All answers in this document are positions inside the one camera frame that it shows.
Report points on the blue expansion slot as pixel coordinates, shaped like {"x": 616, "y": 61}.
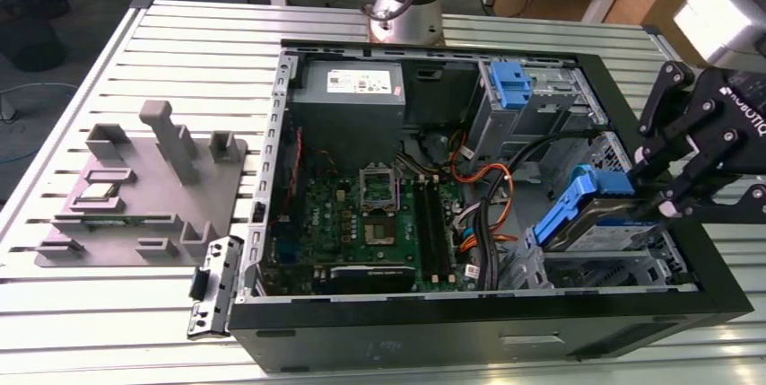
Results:
{"x": 288, "y": 252}

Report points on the black RAM slot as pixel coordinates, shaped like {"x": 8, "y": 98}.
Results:
{"x": 426, "y": 228}
{"x": 443, "y": 228}

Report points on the grey parts rack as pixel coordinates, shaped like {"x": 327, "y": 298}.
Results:
{"x": 143, "y": 201}

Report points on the silver CPU chip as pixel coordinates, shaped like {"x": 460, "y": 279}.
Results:
{"x": 99, "y": 193}

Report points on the CPU socket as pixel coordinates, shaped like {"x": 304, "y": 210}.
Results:
{"x": 380, "y": 232}

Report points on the green RAM stick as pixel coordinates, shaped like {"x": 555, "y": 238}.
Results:
{"x": 111, "y": 223}

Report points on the black graphics card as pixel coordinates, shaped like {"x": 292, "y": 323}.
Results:
{"x": 364, "y": 279}

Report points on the grey card retention bracket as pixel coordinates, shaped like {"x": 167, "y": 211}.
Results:
{"x": 217, "y": 286}

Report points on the hard disk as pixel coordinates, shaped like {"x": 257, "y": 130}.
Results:
{"x": 612, "y": 184}

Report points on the grey power supply unit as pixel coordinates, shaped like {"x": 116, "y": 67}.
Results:
{"x": 352, "y": 133}

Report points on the black open PC case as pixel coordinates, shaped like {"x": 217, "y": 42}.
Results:
{"x": 419, "y": 344}

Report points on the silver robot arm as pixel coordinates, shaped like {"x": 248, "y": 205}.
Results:
{"x": 407, "y": 21}

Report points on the blue plastic drive latch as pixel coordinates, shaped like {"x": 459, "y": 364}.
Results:
{"x": 508, "y": 89}

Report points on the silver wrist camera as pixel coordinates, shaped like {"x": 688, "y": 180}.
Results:
{"x": 718, "y": 21}

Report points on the metal disk bay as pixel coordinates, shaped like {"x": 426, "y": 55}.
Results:
{"x": 604, "y": 258}

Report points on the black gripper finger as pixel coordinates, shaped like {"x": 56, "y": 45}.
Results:
{"x": 663, "y": 102}
{"x": 694, "y": 178}

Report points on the metal drive cage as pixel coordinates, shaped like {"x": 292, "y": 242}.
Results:
{"x": 520, "y": 129}

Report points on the green motherboard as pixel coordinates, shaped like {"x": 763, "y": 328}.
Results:
{"x": 325, "y": 241}

